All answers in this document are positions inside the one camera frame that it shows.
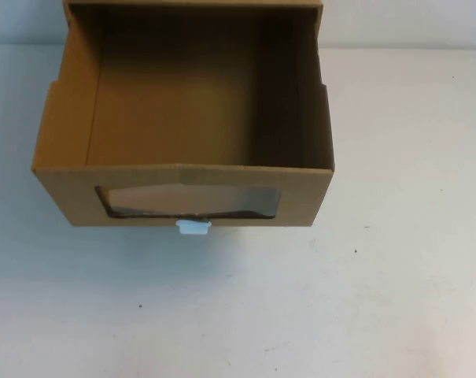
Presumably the brown cardboard shoe box shell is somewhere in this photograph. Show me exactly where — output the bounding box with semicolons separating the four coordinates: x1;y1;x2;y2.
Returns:
61;0;326;6

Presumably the white plastic drawer pull tab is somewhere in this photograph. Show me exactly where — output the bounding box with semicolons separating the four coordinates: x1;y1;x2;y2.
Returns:
175;219;212;236

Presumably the cardboard drawer with clear window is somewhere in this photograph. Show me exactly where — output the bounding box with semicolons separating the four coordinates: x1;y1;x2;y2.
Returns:
30;2;336;229

